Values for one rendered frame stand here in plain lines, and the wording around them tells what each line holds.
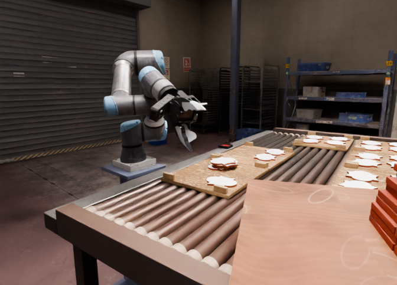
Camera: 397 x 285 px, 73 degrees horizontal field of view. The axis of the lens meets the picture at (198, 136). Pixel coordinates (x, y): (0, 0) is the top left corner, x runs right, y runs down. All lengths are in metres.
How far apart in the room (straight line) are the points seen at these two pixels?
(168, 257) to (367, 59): 6.03
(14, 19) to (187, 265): 5.43
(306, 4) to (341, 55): 1.38
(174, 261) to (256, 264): 0.22
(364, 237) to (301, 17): 6.44
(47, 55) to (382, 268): 5.69
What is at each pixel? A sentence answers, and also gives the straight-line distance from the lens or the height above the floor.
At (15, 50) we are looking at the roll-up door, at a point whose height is 1.92.
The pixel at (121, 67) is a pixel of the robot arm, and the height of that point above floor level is 1.42.
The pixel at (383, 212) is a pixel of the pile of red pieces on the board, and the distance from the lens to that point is 0.70.
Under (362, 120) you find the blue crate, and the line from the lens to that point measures 5.80.
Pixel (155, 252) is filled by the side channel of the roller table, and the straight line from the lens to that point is 0.71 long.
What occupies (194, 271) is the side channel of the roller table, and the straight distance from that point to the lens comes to 0.65.
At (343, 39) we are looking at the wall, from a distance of 6.56.
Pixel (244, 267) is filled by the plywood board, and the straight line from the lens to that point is 0.52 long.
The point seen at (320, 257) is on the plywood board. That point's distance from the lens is 0.58.
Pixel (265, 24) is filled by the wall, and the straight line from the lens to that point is 7.29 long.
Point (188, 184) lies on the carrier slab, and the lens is 1.15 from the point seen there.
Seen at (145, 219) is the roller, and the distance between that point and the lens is 0.94.
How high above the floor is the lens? 1.35
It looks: 11 degrees down
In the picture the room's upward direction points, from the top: straight up
